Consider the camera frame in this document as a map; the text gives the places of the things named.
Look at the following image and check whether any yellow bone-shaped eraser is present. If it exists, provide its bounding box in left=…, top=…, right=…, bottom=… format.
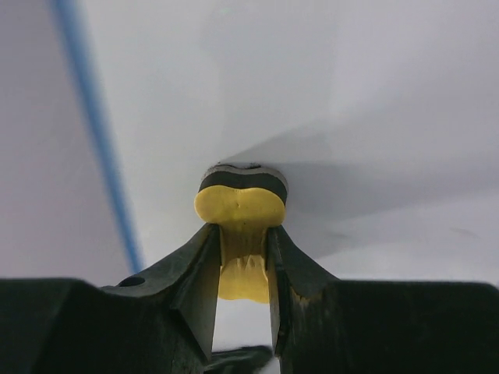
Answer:
left=194, top=164, right=288, bottom=304

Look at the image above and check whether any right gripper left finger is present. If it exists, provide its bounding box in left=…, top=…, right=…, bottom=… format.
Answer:
left=1, top=224, right=220, bottom=373

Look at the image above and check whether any blue framed whiteboard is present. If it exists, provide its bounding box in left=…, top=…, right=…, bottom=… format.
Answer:
left=50, top=0, right=499, bottom=354

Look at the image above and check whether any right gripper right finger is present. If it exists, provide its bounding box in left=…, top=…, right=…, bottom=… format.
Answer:
left=267, top=227, right=498, bottom=373

